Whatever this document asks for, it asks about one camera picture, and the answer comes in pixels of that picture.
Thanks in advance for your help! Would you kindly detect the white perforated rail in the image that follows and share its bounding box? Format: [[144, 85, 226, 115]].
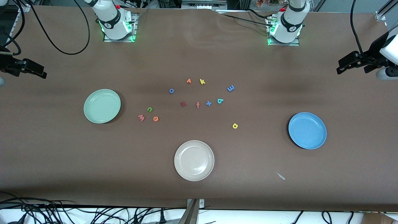
[[6, 0, 31, 44]]

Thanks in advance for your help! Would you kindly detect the long black table cable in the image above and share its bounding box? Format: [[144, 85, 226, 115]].
[[221, 14, 275, 28]]

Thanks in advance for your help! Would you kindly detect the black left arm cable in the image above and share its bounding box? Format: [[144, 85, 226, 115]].
[[350, 0, 364, 56]]

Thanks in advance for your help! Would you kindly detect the brown cardboard box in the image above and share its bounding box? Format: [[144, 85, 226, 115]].
[[362, 213, 398, 224]]

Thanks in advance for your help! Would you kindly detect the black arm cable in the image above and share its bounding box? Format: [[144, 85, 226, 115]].
[[350, 0, 364, 56], [30, 0, 90, 55]]

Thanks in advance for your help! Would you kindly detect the short black table cable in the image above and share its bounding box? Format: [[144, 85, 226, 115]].
[[247, 9, 274, 20]]

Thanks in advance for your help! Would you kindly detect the beige plate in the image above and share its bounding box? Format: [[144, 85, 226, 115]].
[[174, 140, 215, 181]]

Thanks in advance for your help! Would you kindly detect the tangle of black cables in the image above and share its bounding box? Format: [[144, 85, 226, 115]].
[[0, 191, 187, 224]]

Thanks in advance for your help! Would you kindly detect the silver metal device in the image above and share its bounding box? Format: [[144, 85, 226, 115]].
[[181, 0, 228, 10]]

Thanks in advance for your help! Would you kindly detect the blue plate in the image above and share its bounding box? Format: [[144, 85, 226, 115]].
[[288, 112, 327, 150]]

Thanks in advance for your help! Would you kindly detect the aluminium frame profile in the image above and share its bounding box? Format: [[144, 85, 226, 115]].
[[375, 0, 398, 21]]

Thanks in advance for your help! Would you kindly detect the grey metal bracket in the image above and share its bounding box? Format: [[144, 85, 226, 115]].
[[179, 198, 205, 224]]

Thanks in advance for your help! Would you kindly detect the green plate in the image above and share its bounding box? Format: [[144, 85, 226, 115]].
[[84, 89, 121, 124]]

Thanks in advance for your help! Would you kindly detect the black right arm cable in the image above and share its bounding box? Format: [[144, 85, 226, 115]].
[[30, 0, 90, 55]]

